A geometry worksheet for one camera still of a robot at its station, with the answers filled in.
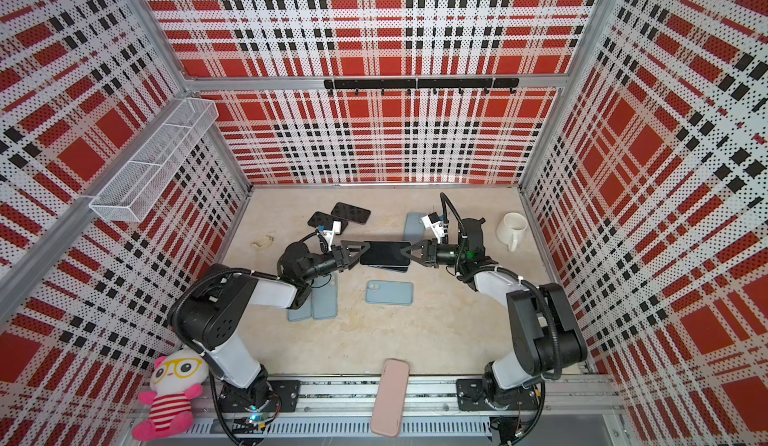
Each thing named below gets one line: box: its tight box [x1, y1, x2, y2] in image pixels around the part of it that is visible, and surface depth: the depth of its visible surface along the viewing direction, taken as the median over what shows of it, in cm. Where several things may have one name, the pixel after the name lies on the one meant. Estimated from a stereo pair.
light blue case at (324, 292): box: [311, 271, 339, 319], surface depth 90 cm
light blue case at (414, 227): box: [403, 212, 426, 245], surface depth 110 cm
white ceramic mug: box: [496, 212, 528, 252], surface depth 101 cm
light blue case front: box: [365, 280, 414, 305], surface depth 95 cm
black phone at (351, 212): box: [331, 202, 371, 225], surface depth 117 cm
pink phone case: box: [370, 359, 410, 438], surface depth 75 cm
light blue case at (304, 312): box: [288, 290, 313, 322], surface depth 89 cm
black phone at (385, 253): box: [360, 241, 412, 266], surface depth 80 cm
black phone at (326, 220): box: [307, 211, 349, 235], surface depth 113 cm
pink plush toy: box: [132, 348, 209, 442], surface depth 71 cm
